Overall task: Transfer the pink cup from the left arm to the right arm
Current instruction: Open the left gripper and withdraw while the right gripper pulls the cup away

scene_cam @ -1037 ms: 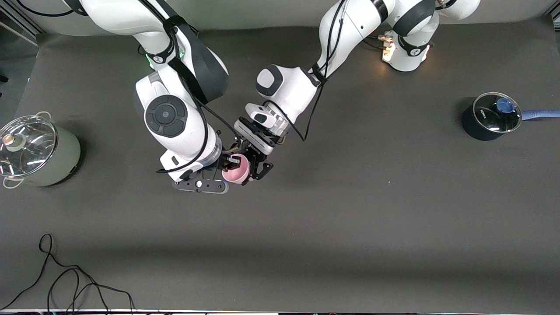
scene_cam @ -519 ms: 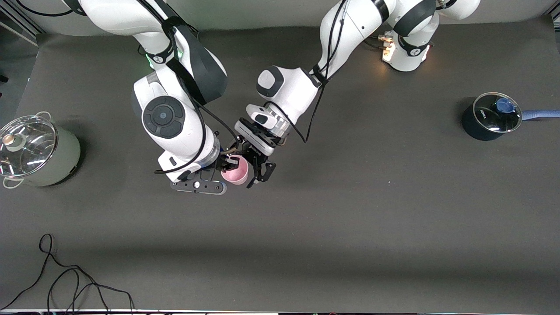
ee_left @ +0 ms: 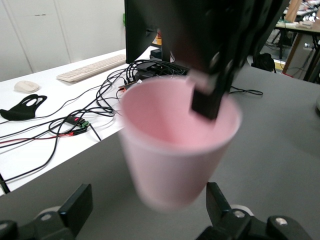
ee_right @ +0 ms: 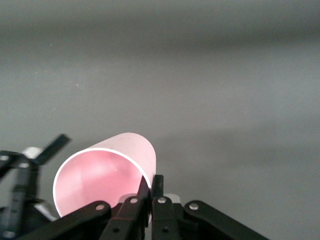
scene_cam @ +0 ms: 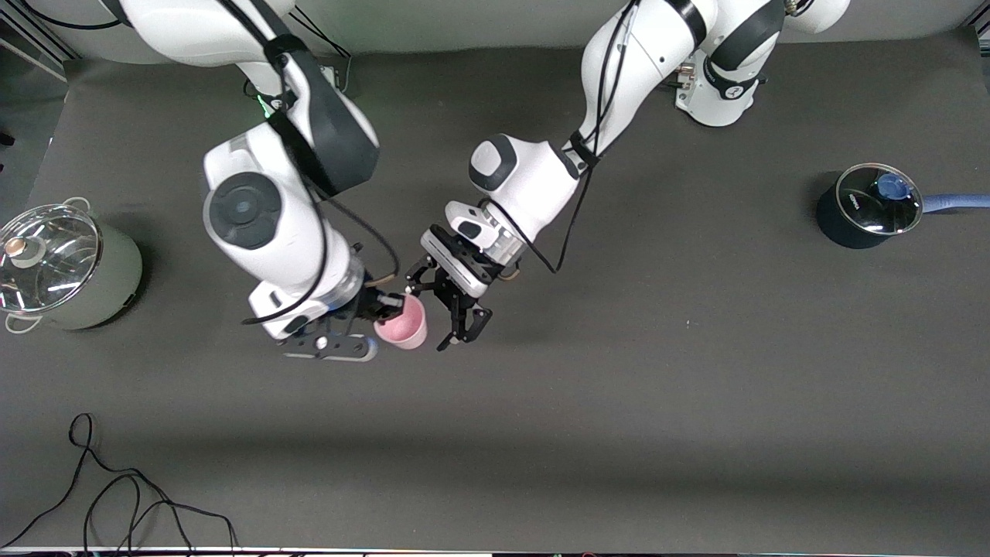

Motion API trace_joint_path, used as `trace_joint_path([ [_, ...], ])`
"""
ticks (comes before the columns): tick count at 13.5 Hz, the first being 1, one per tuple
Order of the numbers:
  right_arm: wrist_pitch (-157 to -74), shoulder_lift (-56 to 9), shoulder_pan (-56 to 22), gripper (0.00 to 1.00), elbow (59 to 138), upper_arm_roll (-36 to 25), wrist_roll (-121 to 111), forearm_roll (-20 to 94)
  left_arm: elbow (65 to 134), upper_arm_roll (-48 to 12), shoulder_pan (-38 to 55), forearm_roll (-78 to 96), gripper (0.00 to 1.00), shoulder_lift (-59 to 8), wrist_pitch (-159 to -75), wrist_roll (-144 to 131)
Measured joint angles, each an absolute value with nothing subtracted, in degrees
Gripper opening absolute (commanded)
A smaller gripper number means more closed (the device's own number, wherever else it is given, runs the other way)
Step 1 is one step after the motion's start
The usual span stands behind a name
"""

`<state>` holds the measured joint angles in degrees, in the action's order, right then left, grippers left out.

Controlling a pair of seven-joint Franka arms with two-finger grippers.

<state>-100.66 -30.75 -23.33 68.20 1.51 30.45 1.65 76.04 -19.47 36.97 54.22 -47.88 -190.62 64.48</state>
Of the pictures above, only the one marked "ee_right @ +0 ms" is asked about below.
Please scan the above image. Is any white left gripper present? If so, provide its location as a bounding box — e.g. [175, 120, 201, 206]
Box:
[0, 133, 151, 240]

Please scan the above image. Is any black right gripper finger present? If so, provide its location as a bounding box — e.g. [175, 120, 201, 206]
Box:
[151, 174, 271, 240]

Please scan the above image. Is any pink plastic cup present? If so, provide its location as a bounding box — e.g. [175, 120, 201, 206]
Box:
[52, 131, 158, 224]

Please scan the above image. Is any dark grey table cloth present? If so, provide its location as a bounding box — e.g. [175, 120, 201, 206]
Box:
[0, 0, 320, 240]

